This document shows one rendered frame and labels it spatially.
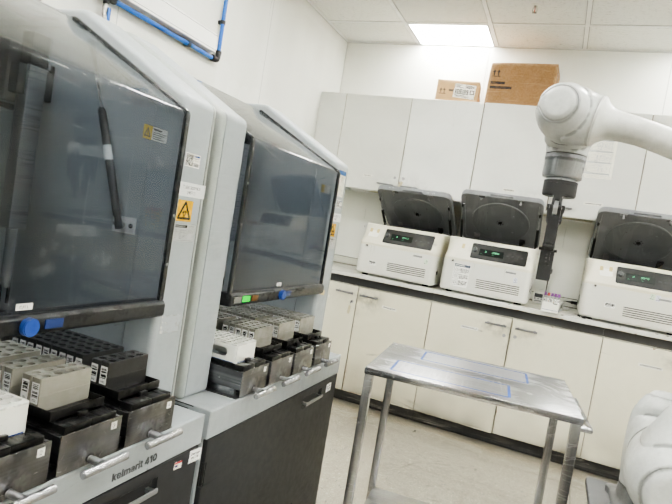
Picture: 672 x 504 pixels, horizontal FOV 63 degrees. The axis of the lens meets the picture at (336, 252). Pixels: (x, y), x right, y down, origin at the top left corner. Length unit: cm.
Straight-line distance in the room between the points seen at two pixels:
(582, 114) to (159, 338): 99
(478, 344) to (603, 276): 84
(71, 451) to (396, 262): 292
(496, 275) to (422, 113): 129
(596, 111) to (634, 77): 319
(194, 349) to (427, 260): 246
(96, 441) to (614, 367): 304
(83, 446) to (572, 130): 108
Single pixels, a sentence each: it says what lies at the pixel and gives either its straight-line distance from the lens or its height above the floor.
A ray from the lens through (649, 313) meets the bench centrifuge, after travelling 363.
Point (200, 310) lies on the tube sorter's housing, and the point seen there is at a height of 96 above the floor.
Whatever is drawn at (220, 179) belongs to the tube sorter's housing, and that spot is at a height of 128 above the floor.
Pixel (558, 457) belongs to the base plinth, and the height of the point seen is 4.
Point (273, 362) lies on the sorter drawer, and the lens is 160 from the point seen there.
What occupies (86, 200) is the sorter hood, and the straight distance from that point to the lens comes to 105.
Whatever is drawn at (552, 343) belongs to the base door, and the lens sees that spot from 361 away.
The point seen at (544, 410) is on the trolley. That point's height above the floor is 82.
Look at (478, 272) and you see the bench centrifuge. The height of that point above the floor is 106.
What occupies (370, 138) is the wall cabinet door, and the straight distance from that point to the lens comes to 417.
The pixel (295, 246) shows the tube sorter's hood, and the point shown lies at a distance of 174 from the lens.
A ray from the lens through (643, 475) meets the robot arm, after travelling 116.
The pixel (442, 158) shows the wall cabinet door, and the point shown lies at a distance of 400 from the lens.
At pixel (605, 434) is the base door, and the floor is 26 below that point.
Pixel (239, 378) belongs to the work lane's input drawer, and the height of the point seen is 79.
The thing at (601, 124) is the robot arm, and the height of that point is 150.
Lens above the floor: 122
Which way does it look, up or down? 3 degrees down
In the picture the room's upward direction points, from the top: 9 degrees clockwise
